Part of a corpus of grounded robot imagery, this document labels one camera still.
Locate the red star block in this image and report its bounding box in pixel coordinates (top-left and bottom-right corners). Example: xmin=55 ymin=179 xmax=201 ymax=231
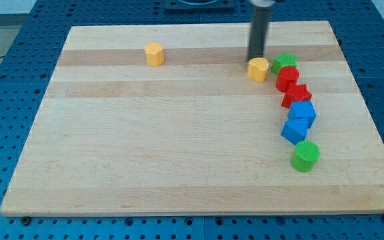
xmin=281 ymin=83 xmax=312 ymax=108

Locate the green star block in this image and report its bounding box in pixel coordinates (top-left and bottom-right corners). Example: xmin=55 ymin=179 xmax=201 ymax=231
xmin=271 ymin=52 xmax=297 ymax=75

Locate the large wooden board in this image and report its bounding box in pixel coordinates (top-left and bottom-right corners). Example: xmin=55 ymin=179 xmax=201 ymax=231
xmin=0 ymin=21 xmax=384 ymax=217

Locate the yellow hexagon block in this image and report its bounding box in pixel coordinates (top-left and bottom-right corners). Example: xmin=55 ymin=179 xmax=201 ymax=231
xmin=144 ymin=42 xmax=165 ymax=67

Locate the yellow heart block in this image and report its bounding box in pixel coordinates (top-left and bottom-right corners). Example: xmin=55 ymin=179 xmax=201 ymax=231
xmin=247 ymin=57 xmax=269 ymax=83

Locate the blue triangle block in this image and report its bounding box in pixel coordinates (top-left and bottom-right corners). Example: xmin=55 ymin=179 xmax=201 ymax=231
xmin=281 ymin=118 xmax=308 ymax=145

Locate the red cylinder block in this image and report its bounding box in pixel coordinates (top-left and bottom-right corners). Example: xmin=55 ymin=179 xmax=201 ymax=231
xmin=275 ymin=66 xmax=300 ymax=93

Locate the blue cube block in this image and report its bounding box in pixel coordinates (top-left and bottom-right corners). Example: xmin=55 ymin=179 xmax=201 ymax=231
xmin=287 ymin=101 xmax=317 ymax=129

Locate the green cylinder block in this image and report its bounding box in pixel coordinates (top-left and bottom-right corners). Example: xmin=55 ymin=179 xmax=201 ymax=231
xmin=290 ymin=141 xmax=320 ymax=172

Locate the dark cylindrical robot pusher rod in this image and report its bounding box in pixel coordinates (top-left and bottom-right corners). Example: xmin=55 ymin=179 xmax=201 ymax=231
xmin=247 ymin=0 xmax=276 ymax=60

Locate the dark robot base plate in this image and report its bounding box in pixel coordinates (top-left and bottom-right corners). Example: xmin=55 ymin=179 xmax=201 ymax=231
xmin=163 ymin=0 xmax=235 ymax=11

